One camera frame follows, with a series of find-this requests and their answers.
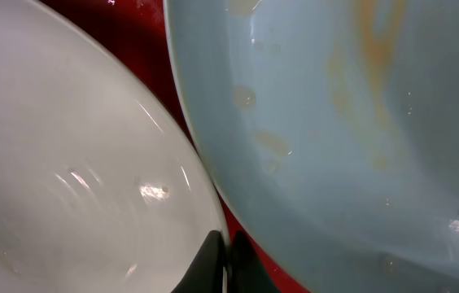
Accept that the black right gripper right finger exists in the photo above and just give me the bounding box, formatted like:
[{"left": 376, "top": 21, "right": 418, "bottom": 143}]
[{"left": 228, "top": 231, "right": 280, "bottom": 293}]

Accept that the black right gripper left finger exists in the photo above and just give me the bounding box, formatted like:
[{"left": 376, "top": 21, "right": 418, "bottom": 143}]
[{"left": 172, "top": 230, "right": 226, "bottom": 293}]

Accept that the white plate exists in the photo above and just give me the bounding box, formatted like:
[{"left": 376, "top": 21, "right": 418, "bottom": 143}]
[{"left": 0, "top": 1, "right": 229, "bottom": 292}]

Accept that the light blue plate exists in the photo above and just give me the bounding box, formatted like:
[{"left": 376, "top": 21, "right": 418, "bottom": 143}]
[{"left": 164, "top": 0, "right": 459, "bottom": 292}]

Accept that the red plastic serving tray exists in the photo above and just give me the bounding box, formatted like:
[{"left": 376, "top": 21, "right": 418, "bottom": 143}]
[{"left": 42, "top": 0, "right": 306, "bottom": 292}]

